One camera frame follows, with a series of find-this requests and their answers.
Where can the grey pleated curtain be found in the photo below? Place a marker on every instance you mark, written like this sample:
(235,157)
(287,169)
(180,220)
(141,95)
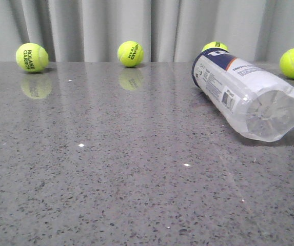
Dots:
(169,31)

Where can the Head Team yellow tennis ball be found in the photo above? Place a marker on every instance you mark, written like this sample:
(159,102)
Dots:
(130,53)

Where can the Wilson yellow tennis ball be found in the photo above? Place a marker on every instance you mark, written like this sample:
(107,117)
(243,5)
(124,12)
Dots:
(215,44)

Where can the Roland Garros yellow tennis ball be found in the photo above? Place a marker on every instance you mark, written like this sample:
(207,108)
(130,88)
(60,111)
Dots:
(32,57)

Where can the clear Wilson tennis ball can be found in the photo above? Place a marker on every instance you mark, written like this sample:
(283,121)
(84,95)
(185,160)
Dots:
(256,103)

